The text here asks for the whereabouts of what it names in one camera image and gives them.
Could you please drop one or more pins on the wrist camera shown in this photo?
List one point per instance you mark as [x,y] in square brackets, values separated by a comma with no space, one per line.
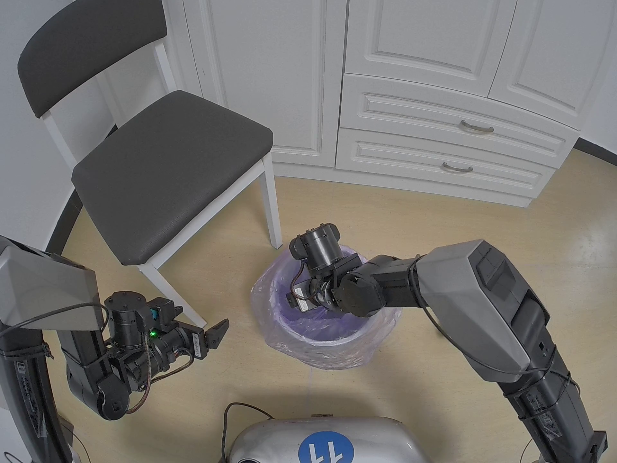
[299,248]
[164,312]

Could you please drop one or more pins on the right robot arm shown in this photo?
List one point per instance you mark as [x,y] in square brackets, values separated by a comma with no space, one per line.
[482,297]

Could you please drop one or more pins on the white trash bin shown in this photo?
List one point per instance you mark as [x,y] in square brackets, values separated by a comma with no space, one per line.
[313,344]

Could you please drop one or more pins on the grey and white chair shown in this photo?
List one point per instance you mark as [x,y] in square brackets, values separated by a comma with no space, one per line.
[168,171]

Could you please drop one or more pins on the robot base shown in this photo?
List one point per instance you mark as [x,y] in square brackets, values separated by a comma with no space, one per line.
[328,444]

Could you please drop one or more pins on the white wardrobe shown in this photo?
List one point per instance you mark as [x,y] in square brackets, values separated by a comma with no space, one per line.
[409,65]

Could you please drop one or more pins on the purple plastic bag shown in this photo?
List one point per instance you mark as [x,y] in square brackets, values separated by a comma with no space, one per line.
[262,306]

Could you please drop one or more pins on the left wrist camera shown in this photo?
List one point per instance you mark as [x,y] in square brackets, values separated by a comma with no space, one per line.
[164,312]

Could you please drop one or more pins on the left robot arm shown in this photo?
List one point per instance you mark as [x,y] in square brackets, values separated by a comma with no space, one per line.
[48,287]

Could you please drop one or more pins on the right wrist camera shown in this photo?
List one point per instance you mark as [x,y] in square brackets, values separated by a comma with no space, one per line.
[299,248]

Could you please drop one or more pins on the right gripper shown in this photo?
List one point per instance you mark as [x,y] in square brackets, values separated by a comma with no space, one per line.
[313,297]

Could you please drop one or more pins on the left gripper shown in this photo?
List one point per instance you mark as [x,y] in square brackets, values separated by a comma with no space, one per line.
[181,345]

